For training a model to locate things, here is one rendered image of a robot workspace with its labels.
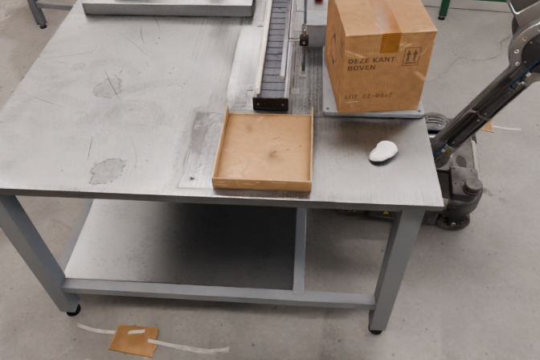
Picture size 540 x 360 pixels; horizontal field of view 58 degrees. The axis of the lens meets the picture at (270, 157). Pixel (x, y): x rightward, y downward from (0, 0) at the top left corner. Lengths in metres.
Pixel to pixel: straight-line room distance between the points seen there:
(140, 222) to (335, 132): 0.96
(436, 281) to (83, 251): 1.42
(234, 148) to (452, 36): 2.42
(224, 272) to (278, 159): 0.65
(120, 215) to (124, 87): 0.63
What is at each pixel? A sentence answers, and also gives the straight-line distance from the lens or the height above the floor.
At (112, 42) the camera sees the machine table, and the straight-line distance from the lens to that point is 1.93.
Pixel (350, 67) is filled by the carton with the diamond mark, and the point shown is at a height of 1.02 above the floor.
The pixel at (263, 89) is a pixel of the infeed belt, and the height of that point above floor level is 0.88.
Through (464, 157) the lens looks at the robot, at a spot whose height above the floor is 0.24.
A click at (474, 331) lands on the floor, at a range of 2.12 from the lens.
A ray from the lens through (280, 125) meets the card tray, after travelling 1.45.
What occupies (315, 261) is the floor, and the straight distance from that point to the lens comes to 2.14.
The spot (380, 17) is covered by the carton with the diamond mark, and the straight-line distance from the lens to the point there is 1.40.
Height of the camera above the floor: 1.81
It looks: 46 degrees down
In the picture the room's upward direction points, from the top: 2 degrees counter-clockwise
